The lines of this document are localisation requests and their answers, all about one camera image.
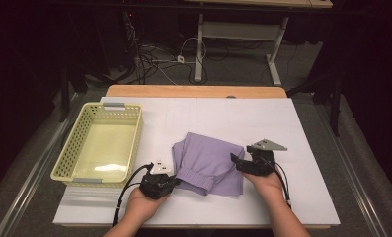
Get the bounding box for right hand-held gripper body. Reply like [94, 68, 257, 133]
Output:
[245, 138, 288, 177]

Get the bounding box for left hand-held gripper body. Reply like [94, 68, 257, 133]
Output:
[138, 159, 177, 200]

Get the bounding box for purple shorts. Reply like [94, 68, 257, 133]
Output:
[171, 131, 246, 198]

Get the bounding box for yellow perforated plastic basket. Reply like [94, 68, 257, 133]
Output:
[49, 102, 144, 189]

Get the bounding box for person's right hand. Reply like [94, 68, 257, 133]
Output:
[242, 169, 285, 207]

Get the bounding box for person's left hand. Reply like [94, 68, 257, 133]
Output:
[124, 187, 172, 226]

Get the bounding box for white table mat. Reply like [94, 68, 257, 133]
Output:
[52, 96, 341, 226]

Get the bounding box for black stand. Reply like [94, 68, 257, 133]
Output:
[286, 48, 347, 138]
[57, 62, 90, 123]

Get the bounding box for white-legged background desk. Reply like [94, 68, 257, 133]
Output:
[183, 0, 335, 87]

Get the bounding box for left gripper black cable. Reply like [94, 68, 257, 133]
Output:
[112, 162, 155, 228]

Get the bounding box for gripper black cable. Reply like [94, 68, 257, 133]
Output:
[274, 161, 293, 210]
[112, 162, 155, 228]

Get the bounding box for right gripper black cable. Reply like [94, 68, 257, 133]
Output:
[274, 161, 293, 210]

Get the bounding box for aluminium floor rail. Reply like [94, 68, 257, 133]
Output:
[315, 104, 389, 237]
[0, 92, 80, 237]

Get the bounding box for tangle of black floor cables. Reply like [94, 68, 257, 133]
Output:
[122, 9, 231, 87]

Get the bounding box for white floor cable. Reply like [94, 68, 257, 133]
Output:
[178, 37, 205, 83]

